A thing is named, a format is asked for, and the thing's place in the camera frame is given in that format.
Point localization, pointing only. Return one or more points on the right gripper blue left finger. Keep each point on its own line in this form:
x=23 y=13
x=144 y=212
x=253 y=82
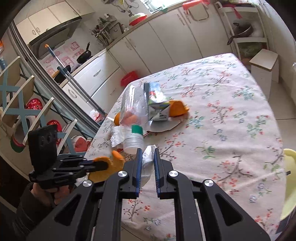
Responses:
x=138 y=171

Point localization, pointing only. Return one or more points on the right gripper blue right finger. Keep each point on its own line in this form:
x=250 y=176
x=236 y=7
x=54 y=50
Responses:
x=157 y=171

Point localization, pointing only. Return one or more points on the clear plastic water bottle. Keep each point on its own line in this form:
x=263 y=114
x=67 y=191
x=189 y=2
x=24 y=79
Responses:
x=134 y=140

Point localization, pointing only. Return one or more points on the white printed plastic bag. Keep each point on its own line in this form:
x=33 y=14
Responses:
x=147 y=164

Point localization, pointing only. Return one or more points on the orange peel piece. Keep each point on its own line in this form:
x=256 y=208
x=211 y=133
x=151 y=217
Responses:
x=177 y=108
x=114 y=165

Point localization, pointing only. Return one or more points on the white tissue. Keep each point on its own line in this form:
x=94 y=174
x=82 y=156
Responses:
x=117 y=135

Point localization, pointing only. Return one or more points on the whole orange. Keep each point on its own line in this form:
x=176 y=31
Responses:
x=117 y=119

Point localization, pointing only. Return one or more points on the blue green milk carton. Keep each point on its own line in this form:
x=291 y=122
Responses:
x=158 y=105

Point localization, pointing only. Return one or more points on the red lined trash bin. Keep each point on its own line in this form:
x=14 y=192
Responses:
x=130 y=77

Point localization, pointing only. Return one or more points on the yellow trash bucket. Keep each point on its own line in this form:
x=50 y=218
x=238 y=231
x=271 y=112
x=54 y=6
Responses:
x=290 y=168

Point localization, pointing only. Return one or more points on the white tiered kitchen cart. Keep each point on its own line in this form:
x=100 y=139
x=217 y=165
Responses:
x=240 y=12

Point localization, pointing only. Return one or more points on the person's left hand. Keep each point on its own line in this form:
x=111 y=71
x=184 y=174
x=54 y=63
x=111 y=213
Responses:
x=51 y=197

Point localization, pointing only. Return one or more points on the white paper plate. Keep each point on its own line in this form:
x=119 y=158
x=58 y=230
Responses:
x=164 y=125

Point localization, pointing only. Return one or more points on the floral tablecloth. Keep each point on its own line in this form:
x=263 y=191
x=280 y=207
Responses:
x=230 y=134

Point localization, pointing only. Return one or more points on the white blue folding chair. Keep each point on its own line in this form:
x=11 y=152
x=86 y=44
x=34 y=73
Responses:
x=22 y=113

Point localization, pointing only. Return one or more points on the black frying pan on stove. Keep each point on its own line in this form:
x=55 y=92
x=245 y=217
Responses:
x=86 y=55

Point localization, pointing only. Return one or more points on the range hood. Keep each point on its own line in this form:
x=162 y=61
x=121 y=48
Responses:
x=54 y=37

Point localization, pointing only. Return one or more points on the dish drying rack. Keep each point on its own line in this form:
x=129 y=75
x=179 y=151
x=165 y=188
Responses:
x=107 y=31

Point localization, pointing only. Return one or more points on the white base cabinets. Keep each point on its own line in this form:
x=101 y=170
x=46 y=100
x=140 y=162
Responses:
x=165 y=39

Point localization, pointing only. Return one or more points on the red basin with lid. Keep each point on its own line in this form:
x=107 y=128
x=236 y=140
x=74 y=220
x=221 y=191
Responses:
x=137 y=18

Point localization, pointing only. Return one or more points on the white wooden stool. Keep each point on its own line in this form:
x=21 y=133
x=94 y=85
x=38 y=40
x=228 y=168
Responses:
x=265 y=69

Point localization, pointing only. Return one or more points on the red cloth on cabinet door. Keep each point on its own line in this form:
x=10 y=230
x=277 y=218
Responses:
x=193 y=3

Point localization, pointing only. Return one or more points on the black wok on cart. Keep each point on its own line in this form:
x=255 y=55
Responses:
x=240 y=30

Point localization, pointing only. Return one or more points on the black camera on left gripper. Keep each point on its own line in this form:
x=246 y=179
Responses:
x=43 y=147

